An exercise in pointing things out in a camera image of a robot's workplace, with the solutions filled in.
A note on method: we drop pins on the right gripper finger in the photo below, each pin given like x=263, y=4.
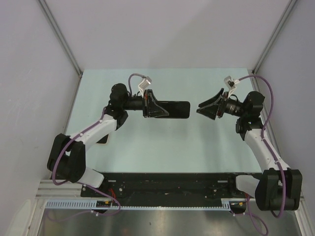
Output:
x=210, y=111
x=212, y=100

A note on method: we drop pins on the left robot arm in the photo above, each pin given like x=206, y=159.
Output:
x=68, y=154

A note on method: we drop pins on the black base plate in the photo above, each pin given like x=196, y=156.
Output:
x=173, y=200

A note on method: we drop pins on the phone in pink case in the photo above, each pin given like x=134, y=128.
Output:
x=103, y=140

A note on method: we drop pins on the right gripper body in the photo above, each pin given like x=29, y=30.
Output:
x=221, y=110

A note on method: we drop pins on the aluminium corner post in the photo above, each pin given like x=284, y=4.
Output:
x=275, y=34
x=48, y=14

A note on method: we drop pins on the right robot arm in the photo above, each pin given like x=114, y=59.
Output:
x=279, y=187

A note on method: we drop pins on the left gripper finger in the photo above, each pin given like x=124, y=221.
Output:
x=157, y=111
x=151, y=99

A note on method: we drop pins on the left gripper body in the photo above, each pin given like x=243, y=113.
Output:
x=146, y=103

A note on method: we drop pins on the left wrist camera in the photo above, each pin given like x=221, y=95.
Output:
x=145, y=82

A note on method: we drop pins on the phone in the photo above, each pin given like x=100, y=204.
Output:
x=103, y=140
x=176, y=109

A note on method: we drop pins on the right aluminium corner post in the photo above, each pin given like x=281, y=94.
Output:
x=275, y=34

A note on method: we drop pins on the left aluminium corner post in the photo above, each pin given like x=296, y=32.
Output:
x=48, y=14

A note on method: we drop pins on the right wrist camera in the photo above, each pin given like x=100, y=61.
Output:
x=231, y=85

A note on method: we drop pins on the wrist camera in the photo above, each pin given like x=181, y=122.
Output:
x=145, y=82
x=231, y=85

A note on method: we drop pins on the right side aluminium rail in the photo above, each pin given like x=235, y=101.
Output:
x=264, y=110

